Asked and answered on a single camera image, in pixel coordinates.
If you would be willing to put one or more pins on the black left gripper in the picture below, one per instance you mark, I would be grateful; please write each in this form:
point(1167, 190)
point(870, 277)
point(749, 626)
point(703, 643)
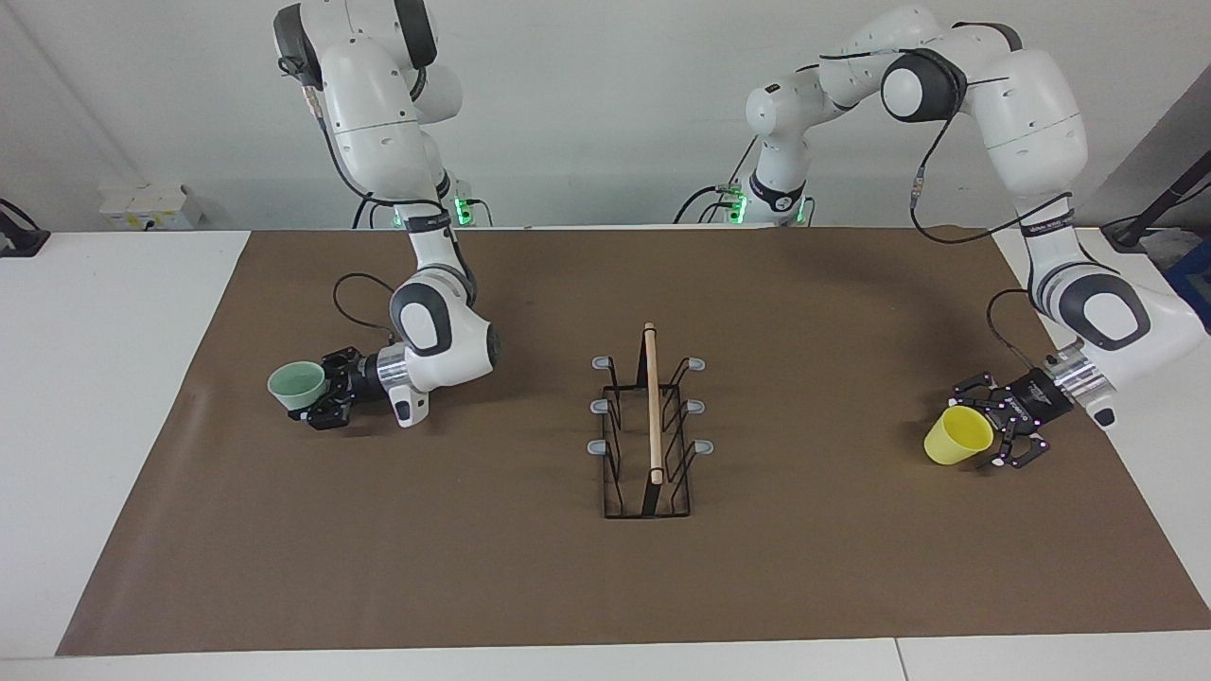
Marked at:
point(1041, 397)

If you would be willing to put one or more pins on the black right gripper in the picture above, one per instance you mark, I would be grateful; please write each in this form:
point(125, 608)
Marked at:
point(365, 378)

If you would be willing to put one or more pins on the pale green plastic cup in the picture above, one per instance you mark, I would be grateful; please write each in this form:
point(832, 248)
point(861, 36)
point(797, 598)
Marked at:
point(295, 388)

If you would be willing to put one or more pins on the yellow plastic cup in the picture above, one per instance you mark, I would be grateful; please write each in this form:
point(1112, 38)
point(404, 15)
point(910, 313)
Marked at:
point(956, 440)

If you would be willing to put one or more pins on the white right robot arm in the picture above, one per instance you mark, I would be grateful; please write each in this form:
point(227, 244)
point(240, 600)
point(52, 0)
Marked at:
point(378, 123)

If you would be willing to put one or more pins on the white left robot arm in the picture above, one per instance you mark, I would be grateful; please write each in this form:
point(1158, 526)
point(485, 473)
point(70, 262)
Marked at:
point(1031, 104)

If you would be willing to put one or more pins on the brown table mat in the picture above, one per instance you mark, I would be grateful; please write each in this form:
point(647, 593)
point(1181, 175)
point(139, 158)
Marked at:
point(426, 549)

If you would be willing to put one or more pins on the blue plastic crate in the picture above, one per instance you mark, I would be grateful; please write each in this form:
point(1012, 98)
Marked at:
point(1194, 279)

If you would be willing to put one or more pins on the black table clamp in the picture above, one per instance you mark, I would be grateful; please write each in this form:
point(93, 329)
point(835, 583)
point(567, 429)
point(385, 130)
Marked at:
point(24, 241)

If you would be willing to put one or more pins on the black camera stand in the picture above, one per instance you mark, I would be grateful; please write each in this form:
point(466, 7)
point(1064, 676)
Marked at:
point(1131, 232)

